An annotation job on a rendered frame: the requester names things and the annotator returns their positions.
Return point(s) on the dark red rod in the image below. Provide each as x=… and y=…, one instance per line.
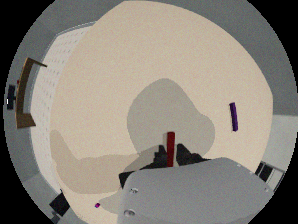
x=170, y=148

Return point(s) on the purple rod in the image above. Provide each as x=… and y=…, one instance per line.
x=234, y=116

